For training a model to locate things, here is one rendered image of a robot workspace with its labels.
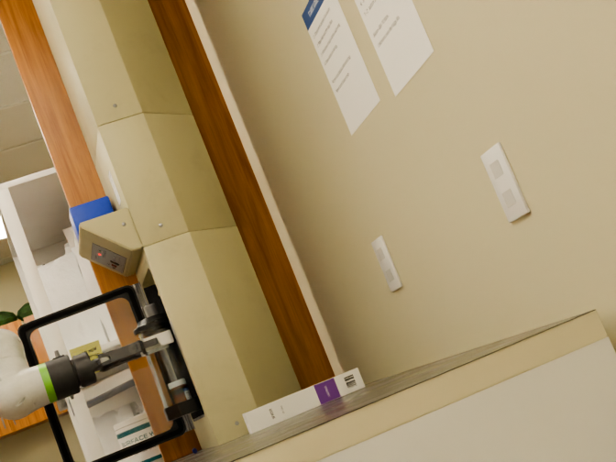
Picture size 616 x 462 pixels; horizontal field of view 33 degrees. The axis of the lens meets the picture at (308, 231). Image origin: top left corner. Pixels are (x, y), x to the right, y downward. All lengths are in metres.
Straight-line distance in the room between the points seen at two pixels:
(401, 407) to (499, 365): 0.15
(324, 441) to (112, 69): 1.39
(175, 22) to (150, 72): 0.42
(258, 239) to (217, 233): 0.33
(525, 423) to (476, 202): 0.46
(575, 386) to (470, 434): 0.16
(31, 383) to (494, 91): 1.30
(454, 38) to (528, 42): 0.21
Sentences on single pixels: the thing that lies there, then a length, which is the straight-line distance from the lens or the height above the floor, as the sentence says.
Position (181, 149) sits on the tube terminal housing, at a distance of 2.51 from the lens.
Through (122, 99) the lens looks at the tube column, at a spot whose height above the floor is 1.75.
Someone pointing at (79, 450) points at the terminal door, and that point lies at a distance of 2.66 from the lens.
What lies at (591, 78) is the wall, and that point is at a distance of 1.35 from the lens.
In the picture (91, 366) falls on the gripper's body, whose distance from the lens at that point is 2.43.
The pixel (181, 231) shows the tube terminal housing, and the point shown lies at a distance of 2.39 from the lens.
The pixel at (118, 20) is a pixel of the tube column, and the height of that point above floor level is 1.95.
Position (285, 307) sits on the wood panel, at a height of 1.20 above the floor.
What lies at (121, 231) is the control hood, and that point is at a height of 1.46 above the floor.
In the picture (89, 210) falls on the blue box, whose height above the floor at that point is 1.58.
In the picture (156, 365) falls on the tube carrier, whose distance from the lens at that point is 2.45.
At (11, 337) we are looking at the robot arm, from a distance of 2.51.
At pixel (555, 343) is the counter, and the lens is 1.43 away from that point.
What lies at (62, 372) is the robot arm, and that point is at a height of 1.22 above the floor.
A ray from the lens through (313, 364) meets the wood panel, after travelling 2.77.
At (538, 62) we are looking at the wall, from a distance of 1.44.
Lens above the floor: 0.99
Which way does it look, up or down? 8 degrees up
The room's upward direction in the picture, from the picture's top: 22 degrees counter-clockwise
